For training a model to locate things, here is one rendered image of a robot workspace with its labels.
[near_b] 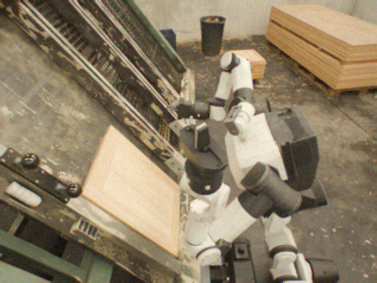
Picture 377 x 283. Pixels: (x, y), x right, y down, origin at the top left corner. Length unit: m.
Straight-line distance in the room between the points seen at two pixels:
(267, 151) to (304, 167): 0.17
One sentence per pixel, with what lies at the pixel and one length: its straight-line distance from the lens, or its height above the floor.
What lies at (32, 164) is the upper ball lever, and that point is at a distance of 0.66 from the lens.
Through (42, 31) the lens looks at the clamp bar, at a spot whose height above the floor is 1.64.
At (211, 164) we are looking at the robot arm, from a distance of 0.49.
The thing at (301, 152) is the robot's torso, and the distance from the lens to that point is 0.94.
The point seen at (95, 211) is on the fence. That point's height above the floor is 1.26.
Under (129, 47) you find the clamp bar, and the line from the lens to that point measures 1.71.
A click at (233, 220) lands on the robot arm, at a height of 1.24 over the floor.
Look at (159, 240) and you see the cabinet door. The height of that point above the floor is 0.99.
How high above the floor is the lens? 1.91
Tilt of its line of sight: 39 degrees down
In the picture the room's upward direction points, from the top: straight up
